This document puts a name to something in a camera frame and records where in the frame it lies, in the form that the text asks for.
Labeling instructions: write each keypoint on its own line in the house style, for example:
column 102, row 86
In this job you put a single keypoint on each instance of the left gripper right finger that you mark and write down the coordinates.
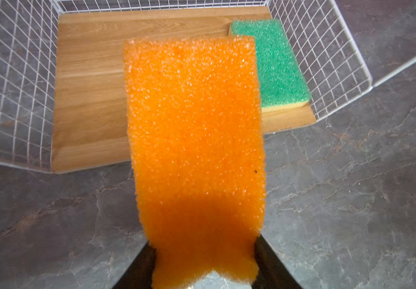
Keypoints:
column 272, row 273

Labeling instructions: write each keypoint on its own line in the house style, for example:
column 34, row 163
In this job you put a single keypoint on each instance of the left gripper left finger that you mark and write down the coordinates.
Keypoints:
column 140, row 273

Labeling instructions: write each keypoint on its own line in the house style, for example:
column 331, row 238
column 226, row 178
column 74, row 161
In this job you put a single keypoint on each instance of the orange sponge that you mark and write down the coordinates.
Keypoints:
column 197, row 149

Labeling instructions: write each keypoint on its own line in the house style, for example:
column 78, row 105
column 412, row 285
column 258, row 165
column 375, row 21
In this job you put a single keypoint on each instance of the light green sponge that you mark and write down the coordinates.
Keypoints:
column 282, row 84

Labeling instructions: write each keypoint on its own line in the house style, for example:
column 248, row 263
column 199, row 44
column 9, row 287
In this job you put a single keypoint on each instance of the white wire wooden shelf rack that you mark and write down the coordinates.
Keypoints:
column 62, row 99

